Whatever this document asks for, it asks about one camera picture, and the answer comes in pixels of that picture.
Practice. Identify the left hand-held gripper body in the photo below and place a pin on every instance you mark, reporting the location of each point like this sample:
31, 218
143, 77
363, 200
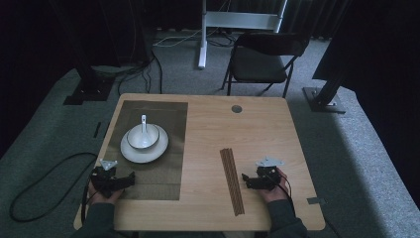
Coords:
104, 181

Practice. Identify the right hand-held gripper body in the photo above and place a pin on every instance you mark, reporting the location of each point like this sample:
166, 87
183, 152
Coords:
265, 180

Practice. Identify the row of brown chopsticks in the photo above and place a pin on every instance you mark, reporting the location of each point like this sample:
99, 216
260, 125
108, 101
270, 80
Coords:
231, 180

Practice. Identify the white plate with dark rim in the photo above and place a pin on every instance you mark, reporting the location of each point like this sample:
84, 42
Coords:
145, 155

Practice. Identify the person's right hand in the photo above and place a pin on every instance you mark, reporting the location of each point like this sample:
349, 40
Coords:
275, 193

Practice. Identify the person's left hand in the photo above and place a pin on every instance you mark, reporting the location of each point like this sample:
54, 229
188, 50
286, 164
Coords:
102, 201

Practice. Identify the brown woven placemat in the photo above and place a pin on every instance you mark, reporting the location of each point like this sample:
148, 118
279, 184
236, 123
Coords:
155, 185

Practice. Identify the white bowl with dark rim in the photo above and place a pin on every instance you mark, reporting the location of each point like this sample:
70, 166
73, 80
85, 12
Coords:
142, 140

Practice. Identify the black tape strip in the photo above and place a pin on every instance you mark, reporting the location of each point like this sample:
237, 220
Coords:
97, 130

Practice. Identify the grey tape strip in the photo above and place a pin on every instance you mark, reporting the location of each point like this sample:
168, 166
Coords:
316, 200

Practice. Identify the white ceramic spoon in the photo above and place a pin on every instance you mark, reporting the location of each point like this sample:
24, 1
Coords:
144, 124

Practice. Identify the grey round table grommet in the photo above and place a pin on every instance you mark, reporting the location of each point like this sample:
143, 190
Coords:
236, 109

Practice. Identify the black stand with square base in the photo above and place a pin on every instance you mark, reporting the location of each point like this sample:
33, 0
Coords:
89, 94

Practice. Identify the black stand with flat base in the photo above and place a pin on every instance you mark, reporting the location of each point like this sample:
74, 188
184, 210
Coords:
322, 100

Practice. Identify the black folding chair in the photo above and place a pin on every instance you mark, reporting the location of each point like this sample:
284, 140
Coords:
257, 66

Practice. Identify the white metal stand frame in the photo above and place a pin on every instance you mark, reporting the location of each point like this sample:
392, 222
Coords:
237, 20

